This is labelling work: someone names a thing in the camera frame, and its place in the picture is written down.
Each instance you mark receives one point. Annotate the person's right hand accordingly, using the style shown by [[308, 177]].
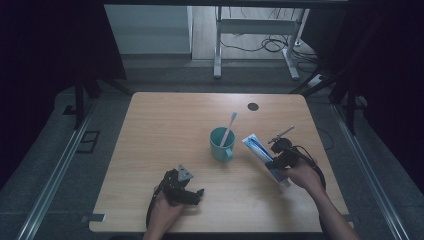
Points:
[[301, 175]]

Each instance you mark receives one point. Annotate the black floor bracket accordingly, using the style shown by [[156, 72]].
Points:
[[88, 141]]

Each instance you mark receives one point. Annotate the black metal stand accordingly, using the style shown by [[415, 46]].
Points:
[[350, 103], [79, 96]]

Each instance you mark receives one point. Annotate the dark round table grommet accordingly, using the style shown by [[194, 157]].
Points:
[[253, 106]]

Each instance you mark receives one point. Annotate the white cabinet panel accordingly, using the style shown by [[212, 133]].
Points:
[[148, 30]]

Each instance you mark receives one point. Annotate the aluminium floor rail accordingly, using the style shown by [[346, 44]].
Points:
[[370, 173], [56, 170]]

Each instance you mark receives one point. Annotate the teal cup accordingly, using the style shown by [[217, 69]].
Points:
[[221, 145]]

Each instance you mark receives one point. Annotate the grey table corner bracket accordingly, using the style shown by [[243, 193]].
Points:
[[93, 218]]

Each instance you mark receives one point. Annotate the white and blue toothpaste tube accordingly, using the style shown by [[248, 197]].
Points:
[[258, 148]]

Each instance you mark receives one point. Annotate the pink toothbrush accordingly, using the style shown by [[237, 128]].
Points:
[[229, 128]]

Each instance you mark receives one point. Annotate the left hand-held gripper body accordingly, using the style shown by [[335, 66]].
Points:
[[181, 186]]

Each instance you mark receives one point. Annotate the white metal desk frame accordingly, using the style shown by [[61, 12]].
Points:
[[256, 26]]

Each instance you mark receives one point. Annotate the white power strip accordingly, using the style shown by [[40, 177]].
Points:
[[316, 80]]

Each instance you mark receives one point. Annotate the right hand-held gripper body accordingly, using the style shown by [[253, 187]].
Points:
[[285, 151]]

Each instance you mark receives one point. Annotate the dark curtain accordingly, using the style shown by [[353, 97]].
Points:
[[386, 66], [50, 43]]

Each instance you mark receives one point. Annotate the person's left hand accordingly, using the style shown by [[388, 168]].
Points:
[[165, 213]]

